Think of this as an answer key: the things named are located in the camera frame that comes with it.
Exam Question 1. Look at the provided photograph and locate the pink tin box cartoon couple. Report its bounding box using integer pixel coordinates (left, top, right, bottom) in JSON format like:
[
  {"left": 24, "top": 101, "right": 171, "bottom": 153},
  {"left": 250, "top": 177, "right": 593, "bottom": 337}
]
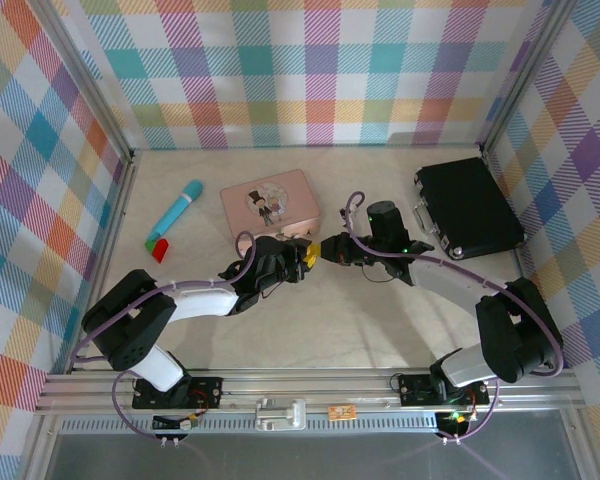
[{"left": 219, "top": 168, "right": 325, "bottom": 246}]

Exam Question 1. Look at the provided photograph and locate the teal blue cylinder tube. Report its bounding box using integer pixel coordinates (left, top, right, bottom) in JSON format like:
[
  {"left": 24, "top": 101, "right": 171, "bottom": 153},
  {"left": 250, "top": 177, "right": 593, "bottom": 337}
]
[{"left": 147, "top": 179, "right": 205, "bottom": 242}]

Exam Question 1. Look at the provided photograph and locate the red green toy block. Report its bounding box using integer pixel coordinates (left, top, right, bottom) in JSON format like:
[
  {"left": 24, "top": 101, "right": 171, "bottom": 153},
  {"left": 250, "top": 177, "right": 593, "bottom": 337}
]
[{"left": 144, "top": 237, "right": 172, "bottom": 263}]

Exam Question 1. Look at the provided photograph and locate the slotted metal strip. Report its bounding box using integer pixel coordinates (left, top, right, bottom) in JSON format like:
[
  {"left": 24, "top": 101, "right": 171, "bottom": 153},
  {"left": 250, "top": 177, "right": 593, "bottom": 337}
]
[{"left": 59, "top": 418, "right": 441, "bottom": 434}]

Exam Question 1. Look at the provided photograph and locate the small black power module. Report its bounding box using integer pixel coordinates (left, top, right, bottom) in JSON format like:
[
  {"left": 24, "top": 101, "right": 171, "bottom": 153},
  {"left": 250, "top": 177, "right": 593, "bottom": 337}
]
[
  {"left": 152, "top": 412, "right": 201, "bottom": 434},
  {"left": 437, "top": 410, "right": 476, "bottom": 436}
]

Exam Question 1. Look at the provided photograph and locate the grey metal sheet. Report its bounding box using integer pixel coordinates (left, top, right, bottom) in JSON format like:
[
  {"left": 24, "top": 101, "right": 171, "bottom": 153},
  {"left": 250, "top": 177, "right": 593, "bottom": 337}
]
[{"left": 42, "top": 432, "right": 584, "bottom": 480}]

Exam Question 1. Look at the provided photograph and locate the black briefcase silver handle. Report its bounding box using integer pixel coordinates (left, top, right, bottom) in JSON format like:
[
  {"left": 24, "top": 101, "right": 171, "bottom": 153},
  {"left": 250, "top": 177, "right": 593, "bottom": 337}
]
[{"left": 412, "top": 156, "right": 526, "bottom": 261}]

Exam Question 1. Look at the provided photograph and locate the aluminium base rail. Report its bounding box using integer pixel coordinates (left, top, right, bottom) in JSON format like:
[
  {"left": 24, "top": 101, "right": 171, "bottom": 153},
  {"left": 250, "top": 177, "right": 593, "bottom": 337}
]
[{"left": 34, "top": 367, "right": 581, "bottom": 414}]

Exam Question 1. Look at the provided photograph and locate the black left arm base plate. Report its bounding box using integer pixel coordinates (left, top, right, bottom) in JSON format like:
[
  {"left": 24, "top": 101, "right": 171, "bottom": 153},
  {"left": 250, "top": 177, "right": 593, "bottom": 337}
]
[{"left": 131, "top": 375, "right": 225, "bottom": 411}]

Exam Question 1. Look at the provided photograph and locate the white latch bracket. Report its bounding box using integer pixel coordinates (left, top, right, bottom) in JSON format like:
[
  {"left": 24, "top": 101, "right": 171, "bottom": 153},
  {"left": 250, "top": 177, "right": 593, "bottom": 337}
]
[{"left": 253, "top": 397, "right": 307, "bottom": 432}]

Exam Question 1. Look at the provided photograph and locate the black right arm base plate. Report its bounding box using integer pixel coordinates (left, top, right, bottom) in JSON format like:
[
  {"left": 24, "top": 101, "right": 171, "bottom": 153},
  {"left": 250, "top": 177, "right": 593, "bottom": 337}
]
[{"left": 397, "top": 372, "right": 491, "bottom": 407}]

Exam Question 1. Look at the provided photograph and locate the aluminium frame post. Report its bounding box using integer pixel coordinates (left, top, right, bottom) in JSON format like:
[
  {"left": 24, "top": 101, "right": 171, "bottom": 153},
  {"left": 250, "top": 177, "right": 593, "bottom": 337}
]
[
  {"left": 38, "top": 0, "right": 136, "bottom": 162},
  {"left": 478, "top": 0, "right": 571, "bottom": 154}
]

